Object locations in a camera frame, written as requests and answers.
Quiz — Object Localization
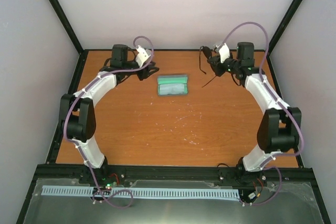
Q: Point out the dark round sunglasses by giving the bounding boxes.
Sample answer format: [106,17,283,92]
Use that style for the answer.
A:
[198,46,212,74]

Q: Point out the grey-blue glasses case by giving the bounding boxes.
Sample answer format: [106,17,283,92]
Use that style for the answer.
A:
[157,74,188,96]

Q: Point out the light blue cleaning cloth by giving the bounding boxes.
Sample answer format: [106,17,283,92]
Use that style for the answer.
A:
[159,83,185,95]

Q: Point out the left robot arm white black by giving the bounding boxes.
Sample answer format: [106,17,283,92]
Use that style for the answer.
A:
[58,44,159,184]

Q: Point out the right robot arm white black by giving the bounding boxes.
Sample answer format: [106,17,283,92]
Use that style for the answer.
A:
[201,42,301,185]

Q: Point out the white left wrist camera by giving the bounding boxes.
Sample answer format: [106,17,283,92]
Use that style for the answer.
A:
[135,46,151,68]

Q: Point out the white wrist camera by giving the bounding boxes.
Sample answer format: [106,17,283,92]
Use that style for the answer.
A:
[213,42,230,63]
[135,46,151,68]

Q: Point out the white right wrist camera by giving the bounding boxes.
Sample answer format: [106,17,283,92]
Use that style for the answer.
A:
[213,42,230,63]

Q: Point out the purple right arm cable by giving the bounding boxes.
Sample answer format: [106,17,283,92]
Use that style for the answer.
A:
[222,22,305,207]

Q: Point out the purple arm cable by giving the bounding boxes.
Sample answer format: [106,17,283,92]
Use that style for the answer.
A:
[222,22,305,207]
[64,36,155,207]

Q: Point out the light blue slotted cable duct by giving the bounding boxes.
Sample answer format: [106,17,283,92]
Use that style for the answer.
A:
[40,185,239,201]

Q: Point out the black right corner frame post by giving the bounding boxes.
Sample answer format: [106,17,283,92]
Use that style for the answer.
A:
[268,0,303,56]

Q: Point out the black corner frame post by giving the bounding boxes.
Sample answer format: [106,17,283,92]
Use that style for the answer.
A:
[268,0,303,56]
[48,0,84,55]

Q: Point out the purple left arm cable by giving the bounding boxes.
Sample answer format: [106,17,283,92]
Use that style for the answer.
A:
[64,36,155,207]

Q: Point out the black mounting rail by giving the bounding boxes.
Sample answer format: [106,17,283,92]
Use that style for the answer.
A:
[34,164,315,188]

